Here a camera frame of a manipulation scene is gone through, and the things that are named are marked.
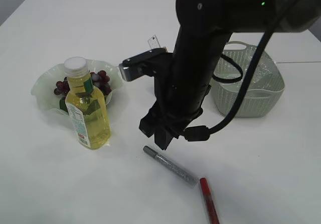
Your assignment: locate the black cable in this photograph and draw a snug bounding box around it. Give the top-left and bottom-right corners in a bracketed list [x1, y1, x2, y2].
[184, 0, 311, 142]

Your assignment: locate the purple grape bunch with leaves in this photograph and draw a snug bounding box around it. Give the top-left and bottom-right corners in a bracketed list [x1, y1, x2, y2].
[54, 70, 112, 99]

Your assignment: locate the silver glitter pen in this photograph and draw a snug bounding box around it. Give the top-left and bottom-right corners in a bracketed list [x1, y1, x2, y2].
[143, 146, 198, 186]

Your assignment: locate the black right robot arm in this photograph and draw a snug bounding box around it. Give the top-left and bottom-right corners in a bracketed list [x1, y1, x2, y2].
[139, 0, 320, 150]

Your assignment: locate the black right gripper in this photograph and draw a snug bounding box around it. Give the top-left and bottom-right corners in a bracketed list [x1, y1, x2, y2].
[139, 101, 203, 150]

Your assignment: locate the green plastic woven basket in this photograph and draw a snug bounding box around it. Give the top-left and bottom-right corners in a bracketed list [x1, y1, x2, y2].
[210, 41, 285, 118]

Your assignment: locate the clear plastic ruler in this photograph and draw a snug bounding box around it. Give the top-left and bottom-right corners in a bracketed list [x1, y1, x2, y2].
[147, 35, 161, 49]

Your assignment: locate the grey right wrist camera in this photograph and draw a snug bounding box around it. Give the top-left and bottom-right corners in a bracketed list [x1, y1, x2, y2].
[118, 48, 166, 82]

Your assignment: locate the red glitter pen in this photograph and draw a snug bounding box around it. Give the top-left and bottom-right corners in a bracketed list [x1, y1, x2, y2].
[200, 177, 220, 224]

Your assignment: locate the pale green wavy plate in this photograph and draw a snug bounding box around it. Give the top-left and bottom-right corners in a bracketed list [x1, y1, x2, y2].
[31, 59, 123, 117]

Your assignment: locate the yellow tea drink bottle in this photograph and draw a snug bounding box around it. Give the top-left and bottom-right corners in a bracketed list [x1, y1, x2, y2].
[64, 57, 111, 150]

